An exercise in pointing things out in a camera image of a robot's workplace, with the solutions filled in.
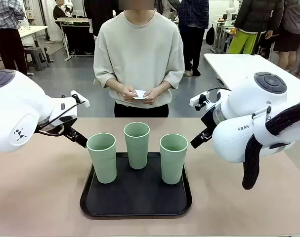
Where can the distant bystander in black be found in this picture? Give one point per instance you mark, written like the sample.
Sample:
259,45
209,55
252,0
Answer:
58,11

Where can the grey plastic step stool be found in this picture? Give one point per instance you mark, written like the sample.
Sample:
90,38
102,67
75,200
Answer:
37,58

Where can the black thin pole stand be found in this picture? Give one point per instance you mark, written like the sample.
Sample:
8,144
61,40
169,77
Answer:
255,44

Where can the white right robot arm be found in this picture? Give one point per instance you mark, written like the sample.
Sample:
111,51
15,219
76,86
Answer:
238,111

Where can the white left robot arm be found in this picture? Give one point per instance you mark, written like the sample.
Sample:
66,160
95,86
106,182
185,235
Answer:
16,111

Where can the large white table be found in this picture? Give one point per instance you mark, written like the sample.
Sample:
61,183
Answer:
238,66

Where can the person's right hand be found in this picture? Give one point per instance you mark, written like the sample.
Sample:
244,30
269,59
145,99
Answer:
128,93

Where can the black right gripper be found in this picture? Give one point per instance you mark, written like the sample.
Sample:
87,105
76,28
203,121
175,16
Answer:
209,121

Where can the black plastic serving tray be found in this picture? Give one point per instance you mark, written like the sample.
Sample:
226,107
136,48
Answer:
140,197

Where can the person's left forearm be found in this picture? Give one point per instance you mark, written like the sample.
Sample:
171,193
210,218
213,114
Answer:
163,87

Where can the black hanging backpack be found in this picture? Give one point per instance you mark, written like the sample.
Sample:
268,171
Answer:
210,35

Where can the bystander with green trousers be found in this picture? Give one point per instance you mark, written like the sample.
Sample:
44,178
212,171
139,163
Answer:
256,14

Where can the bystander in dark checked shirt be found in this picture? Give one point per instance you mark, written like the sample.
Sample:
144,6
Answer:
193,14

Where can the person in beige shirt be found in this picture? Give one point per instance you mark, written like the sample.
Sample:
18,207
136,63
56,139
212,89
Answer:
140,49

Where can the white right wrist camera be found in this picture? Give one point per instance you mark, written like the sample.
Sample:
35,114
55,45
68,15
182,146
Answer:
198,98

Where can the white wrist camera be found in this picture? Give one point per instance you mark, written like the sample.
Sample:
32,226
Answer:
198,98
80,100

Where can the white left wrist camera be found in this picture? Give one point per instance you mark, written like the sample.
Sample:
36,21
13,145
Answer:
80,100

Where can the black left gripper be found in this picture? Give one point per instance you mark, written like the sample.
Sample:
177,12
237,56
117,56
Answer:
69,129

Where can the bystander in plaid shirt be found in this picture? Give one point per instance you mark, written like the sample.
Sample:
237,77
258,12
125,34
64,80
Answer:
6,14

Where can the white background desk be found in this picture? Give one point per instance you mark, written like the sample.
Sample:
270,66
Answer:
33,29

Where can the small white background robot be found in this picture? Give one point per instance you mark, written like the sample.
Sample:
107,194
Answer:
68,5

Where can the person's right forearm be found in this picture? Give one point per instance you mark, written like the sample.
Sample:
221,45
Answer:
116,86

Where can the black framed background desk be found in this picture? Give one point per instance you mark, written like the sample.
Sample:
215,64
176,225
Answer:
75,37

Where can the white scalloped paper coaster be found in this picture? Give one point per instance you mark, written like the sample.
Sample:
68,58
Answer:
140,94

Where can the person's left hand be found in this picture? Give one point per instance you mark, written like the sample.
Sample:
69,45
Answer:
153,95

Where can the grey legged background desk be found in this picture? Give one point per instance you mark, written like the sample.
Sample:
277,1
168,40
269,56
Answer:
221,37

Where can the bystander in black clothes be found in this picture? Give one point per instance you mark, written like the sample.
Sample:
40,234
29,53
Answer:
100,12

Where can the pale green plastic cup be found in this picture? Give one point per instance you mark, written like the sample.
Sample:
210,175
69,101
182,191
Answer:
137,153
173,165
102,163

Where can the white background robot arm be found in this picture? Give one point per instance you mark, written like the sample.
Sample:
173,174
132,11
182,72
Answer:
230,12

